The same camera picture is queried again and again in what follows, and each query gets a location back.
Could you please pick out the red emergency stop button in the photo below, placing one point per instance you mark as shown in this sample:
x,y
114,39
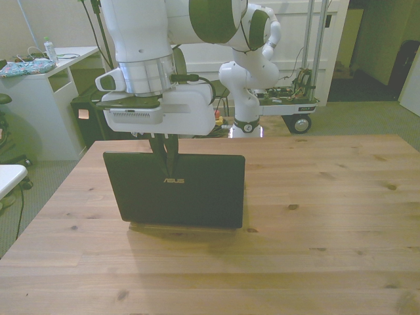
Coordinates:
x,y
218,115

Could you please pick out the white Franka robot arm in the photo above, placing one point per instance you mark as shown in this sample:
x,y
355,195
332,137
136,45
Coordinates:
x,y
141,33

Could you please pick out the black tripod stand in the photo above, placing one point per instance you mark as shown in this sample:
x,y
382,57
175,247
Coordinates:
x,y
101,33

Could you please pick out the black Asus laptop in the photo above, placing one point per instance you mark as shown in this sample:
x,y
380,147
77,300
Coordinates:
x,y
177,193

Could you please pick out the clear plastic water bottle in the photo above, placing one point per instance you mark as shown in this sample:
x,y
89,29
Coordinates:
x,y
50,50

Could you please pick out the black cabinet box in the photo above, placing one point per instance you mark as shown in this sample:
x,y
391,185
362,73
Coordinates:
x,y
87,124

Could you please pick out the white rounded table top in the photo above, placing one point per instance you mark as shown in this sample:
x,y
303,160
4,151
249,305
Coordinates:
x,y
10,175

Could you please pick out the teal patterned cloth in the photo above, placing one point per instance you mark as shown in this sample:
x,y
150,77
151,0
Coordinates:
x,y
26,68

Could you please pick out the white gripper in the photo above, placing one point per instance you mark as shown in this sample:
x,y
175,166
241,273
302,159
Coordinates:
x,y
190,111

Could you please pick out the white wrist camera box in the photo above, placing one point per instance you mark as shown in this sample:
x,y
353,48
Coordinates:
x,y
134,115

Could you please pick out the black suitcase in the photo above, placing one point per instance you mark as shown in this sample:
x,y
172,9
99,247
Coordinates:
x,y
403,72

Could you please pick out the white desk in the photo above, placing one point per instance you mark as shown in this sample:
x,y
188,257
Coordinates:
x,y
39,98

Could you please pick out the white wheeled equipment cart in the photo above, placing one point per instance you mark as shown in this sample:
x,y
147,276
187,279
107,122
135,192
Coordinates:
x,y
295,95

